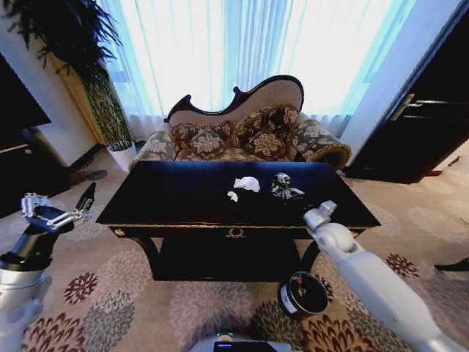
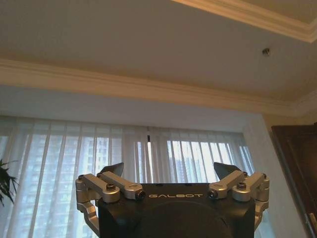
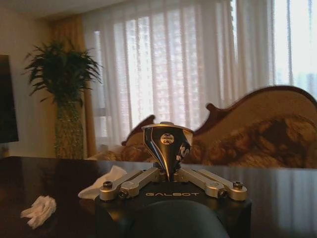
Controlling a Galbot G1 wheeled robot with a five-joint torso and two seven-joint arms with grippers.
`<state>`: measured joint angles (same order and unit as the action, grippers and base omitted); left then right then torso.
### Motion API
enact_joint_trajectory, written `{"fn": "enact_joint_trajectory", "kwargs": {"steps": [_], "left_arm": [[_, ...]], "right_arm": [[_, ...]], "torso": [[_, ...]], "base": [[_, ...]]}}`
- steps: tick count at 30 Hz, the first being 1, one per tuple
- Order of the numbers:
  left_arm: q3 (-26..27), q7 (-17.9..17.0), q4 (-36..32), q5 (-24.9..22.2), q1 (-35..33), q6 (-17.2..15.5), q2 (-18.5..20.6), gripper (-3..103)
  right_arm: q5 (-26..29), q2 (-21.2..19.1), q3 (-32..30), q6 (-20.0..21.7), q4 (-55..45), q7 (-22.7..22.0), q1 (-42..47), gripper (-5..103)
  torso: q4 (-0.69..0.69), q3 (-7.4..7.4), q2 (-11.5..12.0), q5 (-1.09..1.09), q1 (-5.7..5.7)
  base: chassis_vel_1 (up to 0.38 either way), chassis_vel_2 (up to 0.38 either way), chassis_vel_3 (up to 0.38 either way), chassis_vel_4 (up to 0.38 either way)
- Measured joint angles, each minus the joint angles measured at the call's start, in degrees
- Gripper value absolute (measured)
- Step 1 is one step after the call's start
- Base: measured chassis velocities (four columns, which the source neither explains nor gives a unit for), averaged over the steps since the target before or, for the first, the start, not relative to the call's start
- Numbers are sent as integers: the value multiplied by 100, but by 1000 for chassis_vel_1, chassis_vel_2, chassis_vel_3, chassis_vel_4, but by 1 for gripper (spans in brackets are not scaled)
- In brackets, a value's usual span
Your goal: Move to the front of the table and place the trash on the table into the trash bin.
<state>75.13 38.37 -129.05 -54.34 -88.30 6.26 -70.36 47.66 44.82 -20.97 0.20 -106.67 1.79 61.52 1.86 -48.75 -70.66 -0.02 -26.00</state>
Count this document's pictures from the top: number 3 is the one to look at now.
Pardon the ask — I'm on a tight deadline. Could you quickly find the sheer white window curtain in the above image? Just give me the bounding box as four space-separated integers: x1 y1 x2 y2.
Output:
83 0 317 147

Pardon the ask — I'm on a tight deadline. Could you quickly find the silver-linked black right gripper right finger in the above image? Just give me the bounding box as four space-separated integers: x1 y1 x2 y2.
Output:
173 165 248 201

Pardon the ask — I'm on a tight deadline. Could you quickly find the golden yellow drape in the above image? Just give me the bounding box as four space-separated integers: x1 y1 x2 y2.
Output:
51 15 98 158

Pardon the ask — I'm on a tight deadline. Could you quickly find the carved wooden upholstered sofa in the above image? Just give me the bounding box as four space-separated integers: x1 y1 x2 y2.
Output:
86 85 317 169

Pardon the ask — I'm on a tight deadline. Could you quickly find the black flat television screen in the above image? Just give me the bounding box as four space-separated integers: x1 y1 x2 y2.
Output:
0 55 19 144

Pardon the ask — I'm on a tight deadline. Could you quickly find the crumpled white tissue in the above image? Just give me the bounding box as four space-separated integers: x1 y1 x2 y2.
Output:
78 165 129 199
20 195 57 229

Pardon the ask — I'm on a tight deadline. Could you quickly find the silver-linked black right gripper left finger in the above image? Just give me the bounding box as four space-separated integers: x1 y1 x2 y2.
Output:
99 165 166 201

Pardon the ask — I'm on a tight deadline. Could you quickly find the tall green potted plant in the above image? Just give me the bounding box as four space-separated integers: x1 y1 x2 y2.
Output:
24 40 103 159

